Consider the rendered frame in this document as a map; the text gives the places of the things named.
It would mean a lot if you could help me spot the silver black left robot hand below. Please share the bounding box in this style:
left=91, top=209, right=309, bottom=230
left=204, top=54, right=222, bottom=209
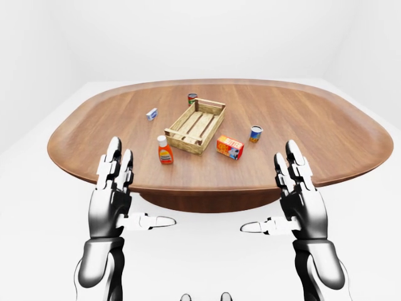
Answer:
left=88, top=136, right=177, bottom=241

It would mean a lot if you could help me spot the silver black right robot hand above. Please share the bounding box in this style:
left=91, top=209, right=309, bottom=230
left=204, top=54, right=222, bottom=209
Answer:
left=239, top=139, right=329, bottom=242

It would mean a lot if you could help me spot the orange butter box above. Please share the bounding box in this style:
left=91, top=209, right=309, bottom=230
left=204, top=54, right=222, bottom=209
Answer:
left=216, top=135, right=245, bottom=161

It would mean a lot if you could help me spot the wooden slat tray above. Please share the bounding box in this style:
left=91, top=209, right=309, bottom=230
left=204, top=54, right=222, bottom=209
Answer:
left=164, top=97, right=227, bottom=156

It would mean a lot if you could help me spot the orange sauce bottle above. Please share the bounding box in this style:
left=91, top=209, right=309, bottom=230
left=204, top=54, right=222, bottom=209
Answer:
left=157, top=135, right=174, bottom=165

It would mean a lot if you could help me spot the blue and yellow tin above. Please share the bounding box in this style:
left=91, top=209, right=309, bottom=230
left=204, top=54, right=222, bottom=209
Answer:
left=249, top=125, right=264, bottom=144

